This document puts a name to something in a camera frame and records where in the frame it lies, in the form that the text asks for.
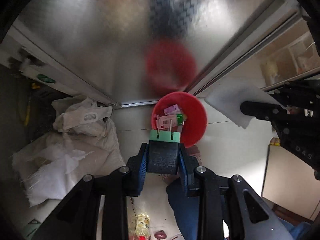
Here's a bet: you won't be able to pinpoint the black green power adapter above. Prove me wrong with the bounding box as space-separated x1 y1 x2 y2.
146 120 180 175

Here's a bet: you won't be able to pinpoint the white sponge piece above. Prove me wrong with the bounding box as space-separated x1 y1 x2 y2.
204 77 280 129

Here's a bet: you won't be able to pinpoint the red plastic trash bin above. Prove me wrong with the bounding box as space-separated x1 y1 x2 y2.
151 92 207 148

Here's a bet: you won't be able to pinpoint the person's blue jeans legs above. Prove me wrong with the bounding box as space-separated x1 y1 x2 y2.
166 178 199 240

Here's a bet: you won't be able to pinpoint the white green medicine box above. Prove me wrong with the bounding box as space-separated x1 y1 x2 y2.
156 104 187 130

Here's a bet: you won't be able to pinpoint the white plastic bags pile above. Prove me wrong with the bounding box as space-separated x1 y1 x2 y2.
12 96 125 206

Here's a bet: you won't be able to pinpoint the clear oil bottle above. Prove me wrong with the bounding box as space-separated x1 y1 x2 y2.
128 213 150 240

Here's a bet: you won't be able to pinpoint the steel cabinet door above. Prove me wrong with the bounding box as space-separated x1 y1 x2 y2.
14 0 283 105

